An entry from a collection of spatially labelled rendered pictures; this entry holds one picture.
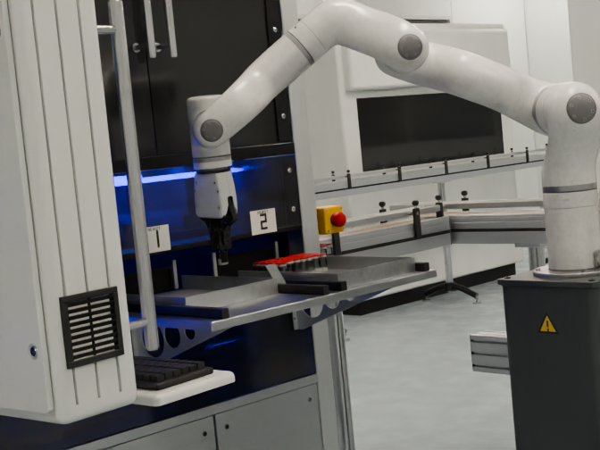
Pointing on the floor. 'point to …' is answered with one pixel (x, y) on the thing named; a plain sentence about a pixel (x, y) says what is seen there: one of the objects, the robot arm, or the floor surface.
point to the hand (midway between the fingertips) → (220, 239)
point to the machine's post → (309, 235)
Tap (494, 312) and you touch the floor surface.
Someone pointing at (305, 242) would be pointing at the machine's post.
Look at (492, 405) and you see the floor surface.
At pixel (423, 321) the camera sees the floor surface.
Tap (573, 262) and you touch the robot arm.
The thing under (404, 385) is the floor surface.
